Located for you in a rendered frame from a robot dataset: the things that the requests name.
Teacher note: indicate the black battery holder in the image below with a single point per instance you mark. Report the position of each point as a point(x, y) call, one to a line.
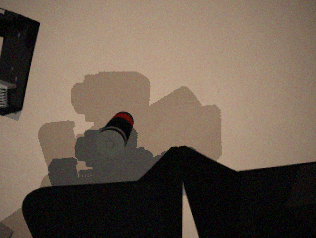
point(20, 35)

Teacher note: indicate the black and red battery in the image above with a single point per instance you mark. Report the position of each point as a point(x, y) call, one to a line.
point(115, 134)

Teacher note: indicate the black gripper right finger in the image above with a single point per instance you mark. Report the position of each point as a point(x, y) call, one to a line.
point(225, 203)

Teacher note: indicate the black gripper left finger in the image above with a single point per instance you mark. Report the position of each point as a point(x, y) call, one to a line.
point(150, 207)

